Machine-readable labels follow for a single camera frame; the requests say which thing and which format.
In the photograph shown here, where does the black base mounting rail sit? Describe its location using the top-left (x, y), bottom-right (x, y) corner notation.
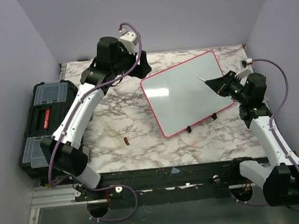
top-left (73, 159), bottom-right (255, 212)

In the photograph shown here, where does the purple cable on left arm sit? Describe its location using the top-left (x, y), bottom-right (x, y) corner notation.
top-left (33, 21), bottom-right (160, 224)

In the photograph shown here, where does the small black object at wall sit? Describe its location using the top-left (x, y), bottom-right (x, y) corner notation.
top-left (77, 58), bottom-right (90, 62)

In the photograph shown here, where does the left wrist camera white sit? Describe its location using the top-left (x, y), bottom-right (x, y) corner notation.
top-left (119, 31), bottom-right (138, 55)

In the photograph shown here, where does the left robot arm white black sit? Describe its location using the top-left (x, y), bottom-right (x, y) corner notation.
top-left (40, 31), bottom-right (151, 199)

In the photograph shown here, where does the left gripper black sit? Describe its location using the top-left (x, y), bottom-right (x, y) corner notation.
top-left (109, 41), bottom-right (152, 82)

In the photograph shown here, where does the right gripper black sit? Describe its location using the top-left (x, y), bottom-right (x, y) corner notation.
top-left (205, 69), bottom-right (250, 107)

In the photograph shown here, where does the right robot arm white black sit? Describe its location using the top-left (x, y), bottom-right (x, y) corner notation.
top-left (205, 71), bottom-right (299, 207)

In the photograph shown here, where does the dark red marker cap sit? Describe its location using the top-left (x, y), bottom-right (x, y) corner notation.
top-left (123, 137), bottom-right (129, 145)

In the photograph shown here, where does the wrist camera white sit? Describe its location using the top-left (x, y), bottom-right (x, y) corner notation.
top-left (235, 58), bottom-right (254, 80)
top-left (119, 31), bottom-right (138, 55)

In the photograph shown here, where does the black toolbox with clear lids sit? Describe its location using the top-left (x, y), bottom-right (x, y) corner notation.
top-left (18, 80), bottom-right (78, 179)

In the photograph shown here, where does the whiteboard with pink frame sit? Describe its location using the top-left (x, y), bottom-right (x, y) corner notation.
top-left (140, 51), bottom-right (233, 138)

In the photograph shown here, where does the black whiteboard stand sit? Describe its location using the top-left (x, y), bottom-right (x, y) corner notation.
top-left (186, 113), bottom-right (217, 134)

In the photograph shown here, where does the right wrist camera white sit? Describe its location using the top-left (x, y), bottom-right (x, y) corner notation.
top-left (235, 58), bottom-right (254, 80)

